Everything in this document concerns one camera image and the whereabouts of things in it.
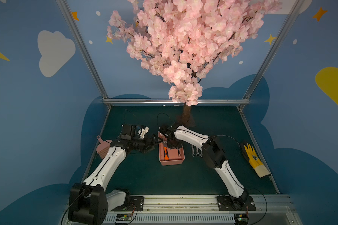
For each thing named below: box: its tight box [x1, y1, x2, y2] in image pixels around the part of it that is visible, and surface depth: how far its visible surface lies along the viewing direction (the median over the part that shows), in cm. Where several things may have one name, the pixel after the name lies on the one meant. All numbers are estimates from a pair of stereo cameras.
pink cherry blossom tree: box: [107, 0, 282, 128], surface depth 49 cm
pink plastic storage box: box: [158, 131, 186, 166], surface depth 94 cm
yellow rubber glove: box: [244, 142, 272, 179], surface depth 90 cm
